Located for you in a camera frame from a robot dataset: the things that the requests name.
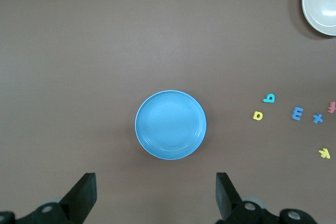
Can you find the blue plate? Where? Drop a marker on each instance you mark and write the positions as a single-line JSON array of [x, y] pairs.
[[170, 125]]

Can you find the brown table cover sheet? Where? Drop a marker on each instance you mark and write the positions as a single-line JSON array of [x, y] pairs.
[[78, 64]]

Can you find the salmon foam letter f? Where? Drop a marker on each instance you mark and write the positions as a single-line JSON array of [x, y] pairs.
[[332, 107]]

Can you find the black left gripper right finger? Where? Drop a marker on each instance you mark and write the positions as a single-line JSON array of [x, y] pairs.
[[228, 203]]

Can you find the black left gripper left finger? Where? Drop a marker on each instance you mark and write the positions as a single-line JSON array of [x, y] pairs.
[[78, 200]]

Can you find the beige plate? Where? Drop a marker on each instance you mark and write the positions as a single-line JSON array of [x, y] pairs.
[[323, 1]]

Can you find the yellow foam letter k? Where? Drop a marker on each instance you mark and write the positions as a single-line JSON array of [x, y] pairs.
[[325, 153]]

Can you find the blue foam letter m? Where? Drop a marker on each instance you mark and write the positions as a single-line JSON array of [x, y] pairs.
[[296, 113]]

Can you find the teal foam letter b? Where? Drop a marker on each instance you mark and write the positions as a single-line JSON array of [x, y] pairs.
[[268, 100]]

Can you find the blue foam letter x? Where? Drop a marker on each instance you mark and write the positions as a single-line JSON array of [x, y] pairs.
[[317, 118]]

